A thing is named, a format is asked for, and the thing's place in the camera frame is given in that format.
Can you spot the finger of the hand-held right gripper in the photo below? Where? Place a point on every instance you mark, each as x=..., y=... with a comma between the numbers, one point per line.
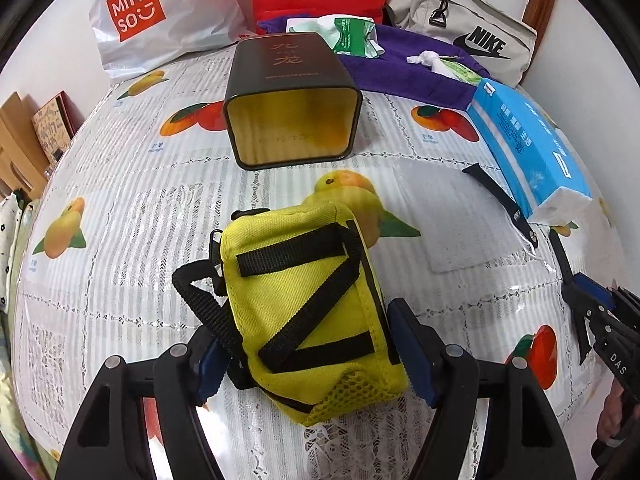
x=590, y=287
x=587, y=330

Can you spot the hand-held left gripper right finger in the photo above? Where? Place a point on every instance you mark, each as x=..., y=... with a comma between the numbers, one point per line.
x=410, y=342

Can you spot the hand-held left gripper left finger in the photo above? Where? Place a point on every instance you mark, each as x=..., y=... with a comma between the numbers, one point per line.
x=210, y=367

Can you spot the clear zipper bag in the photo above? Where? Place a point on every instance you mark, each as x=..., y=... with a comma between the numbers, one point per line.
x=450, y=220

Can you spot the white cloth with green band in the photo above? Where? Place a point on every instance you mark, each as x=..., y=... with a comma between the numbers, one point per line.
x=425, y=57

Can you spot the dark square tin box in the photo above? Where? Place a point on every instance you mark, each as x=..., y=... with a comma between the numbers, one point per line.
x=280, y=75

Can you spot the green and white packet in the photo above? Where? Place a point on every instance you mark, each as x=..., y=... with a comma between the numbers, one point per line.
x=350, y=32

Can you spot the person's right hand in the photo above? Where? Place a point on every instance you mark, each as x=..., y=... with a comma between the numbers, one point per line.
x=610, y=415

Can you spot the blue tissue pack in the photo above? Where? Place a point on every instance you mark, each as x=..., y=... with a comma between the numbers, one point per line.
x=530, y=150

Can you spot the fruit print tablecloth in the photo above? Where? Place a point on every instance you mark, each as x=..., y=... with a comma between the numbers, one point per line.
x=150, y=220

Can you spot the dotted white fabric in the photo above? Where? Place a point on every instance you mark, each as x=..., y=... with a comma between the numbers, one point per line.
x=12, y=260

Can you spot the purple cloth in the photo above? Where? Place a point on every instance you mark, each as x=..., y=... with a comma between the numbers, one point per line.
x=400, y=77

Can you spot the patterned brown box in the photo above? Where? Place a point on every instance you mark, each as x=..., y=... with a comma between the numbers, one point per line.
x=52, y=125

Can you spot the tan cardboard box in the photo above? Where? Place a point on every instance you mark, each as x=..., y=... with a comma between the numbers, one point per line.
x=15, y=145

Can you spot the beige sling bag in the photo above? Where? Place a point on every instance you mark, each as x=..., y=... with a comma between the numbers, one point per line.
x=425, y=0

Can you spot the white folded tissue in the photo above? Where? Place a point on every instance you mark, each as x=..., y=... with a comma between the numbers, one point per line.
x=305, y=25

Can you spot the white plastic shopping bag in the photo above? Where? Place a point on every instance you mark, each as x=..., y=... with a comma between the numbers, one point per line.
x=165, y=35

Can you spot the wooden frame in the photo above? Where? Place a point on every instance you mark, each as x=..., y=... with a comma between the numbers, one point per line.
x=537, y=15

